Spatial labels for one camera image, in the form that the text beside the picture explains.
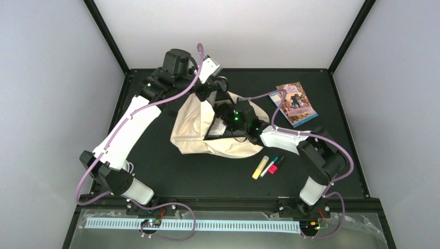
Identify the beige canvas backpack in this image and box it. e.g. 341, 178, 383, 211
170, 93, 263, 159

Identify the blue dog book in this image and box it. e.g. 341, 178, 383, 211
280, 92, 318, 128

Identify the pink story book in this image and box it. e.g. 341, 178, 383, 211
276, 82, 318, 128

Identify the coffee cover book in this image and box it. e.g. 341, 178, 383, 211
207, 118, 227, 136

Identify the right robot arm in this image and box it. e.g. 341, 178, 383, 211
213, 101, 349, 217

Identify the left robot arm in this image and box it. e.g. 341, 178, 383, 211
76, 44, 228, 205

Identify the teal white marker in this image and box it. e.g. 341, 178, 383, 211
259, 157, 279, 178

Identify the yellow highlighter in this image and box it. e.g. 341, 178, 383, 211
252, 156, 269, 179

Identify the pink black highlighter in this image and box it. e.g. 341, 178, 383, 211
268, 156, 286, 174

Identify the small circuit board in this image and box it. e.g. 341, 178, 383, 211
140, 218, 162, 229

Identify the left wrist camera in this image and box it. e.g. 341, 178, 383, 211
200, 57, 223, 77

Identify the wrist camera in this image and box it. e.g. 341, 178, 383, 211
200, 57, 223, 77
236, 96, 249, 103

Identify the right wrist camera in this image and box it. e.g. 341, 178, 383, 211
236, 96, 249, 103

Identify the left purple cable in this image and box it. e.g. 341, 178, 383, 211
75, 43, 205, 241

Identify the purple cable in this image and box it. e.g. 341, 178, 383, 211
237, 90, 355, 240
75, 43, 205, 241

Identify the white charger with cable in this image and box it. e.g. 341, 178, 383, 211
123, 160, 135, 176

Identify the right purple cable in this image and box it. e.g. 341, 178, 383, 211
237, 90, 355, 240

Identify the light blue slotted cable duct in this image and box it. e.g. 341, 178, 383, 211
83, 217, 300, 234

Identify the black frame rail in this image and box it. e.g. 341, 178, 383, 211
62, 196, 396, 248

